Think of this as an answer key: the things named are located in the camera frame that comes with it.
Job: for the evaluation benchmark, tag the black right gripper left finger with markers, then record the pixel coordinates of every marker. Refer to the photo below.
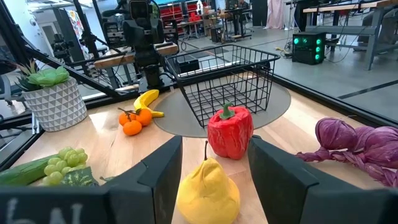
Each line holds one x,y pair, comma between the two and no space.
155,180

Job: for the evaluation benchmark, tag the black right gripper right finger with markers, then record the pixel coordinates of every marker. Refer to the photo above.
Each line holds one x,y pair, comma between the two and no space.
273,180

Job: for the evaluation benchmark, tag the yellow pear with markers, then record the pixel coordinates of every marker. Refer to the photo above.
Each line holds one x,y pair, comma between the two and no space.
206,196

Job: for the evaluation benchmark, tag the orange mandarin cluster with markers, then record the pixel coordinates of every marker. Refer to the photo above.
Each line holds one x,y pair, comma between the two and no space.
132,127

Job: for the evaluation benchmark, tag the red bell pepper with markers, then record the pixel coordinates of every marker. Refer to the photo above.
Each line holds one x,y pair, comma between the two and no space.
230,137

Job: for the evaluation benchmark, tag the black grape bunch with leaf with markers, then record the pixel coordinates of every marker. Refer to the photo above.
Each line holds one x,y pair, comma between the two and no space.
79,178

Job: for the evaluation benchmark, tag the purple grape bunch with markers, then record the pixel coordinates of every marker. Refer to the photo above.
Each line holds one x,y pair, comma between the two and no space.
335,133

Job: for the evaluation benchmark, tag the yellow banana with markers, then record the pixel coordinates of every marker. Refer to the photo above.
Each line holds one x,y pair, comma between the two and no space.
146,99

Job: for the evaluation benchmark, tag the green grape bunch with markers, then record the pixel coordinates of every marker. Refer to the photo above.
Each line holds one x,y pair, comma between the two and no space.
66,160

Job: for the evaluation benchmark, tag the green cucumber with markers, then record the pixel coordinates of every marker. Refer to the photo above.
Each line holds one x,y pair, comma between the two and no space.
21,172

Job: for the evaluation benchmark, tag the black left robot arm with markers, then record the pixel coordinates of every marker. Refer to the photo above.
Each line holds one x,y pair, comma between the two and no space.
144,46

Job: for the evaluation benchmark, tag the grey round mat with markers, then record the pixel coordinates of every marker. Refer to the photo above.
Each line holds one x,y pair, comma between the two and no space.
177,119

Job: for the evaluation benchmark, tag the succulent in white patterned pot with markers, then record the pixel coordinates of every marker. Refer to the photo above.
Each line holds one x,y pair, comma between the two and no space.
56,104

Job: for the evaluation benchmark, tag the wooden bench plank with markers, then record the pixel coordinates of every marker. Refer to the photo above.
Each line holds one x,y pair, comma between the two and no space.
124,58

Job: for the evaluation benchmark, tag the black computer tower with lights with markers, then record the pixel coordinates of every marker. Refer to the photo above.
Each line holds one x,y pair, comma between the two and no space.
308,46

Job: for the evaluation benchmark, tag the wooden workbench with grey legs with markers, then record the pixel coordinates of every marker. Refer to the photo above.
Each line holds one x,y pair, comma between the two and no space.
342,29

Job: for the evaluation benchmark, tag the pink curtain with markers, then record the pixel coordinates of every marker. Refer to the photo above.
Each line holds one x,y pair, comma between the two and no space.
275,14

